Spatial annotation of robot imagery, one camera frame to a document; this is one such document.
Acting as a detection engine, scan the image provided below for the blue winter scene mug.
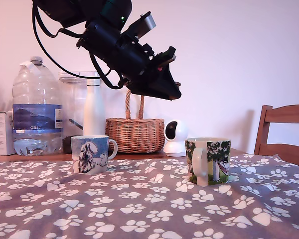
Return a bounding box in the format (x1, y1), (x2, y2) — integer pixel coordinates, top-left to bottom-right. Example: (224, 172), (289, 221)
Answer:
(70, 135), (118, 175)

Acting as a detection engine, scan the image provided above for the small white round camera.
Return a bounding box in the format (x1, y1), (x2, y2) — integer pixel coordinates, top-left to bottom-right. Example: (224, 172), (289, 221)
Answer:
(163, 119), (189, 157)

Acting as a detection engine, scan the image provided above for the white metal bottle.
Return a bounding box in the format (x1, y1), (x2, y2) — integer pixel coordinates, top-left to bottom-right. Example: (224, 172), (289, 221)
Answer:
(83, 79), (106, 137)

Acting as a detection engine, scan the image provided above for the black cable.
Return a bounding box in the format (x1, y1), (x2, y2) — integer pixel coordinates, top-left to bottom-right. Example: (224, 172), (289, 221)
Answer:
(35, 9), (87, 39)
(31, 4), (102, 78)
(89, 52), (127, 90)

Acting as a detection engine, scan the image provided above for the wooden chair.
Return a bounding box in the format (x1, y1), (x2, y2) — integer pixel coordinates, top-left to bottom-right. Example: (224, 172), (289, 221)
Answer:
(253, 104), (299, 166)

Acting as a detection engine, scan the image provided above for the wicker basket with handle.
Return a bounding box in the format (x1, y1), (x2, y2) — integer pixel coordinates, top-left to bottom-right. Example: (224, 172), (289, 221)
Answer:
(105, 89), (166, 154)

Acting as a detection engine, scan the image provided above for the white cardboard box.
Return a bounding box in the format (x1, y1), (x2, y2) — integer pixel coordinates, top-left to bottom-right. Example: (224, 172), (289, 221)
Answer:
(0, 111), (16, 156)

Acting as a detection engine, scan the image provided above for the green tree scene mug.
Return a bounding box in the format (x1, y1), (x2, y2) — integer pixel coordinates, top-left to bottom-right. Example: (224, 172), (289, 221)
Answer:
(184, 137), (232, 187)

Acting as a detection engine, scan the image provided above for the clear plastic jar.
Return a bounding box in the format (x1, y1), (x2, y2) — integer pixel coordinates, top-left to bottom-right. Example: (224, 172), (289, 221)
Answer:
(58, 71), (102, 152)

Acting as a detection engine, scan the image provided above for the large clear water bottle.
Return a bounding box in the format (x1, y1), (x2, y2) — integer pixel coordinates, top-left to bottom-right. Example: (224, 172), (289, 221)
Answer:
(12, 56), (63, 156)

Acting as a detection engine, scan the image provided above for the grey paw print cloth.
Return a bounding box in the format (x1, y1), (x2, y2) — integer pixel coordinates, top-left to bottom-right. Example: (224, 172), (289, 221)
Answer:
(0, 153), (299, 239)

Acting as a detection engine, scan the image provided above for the grey camera box on bracket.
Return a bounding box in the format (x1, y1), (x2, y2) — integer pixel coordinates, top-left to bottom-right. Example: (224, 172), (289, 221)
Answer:
(126, 11), (157, 54)

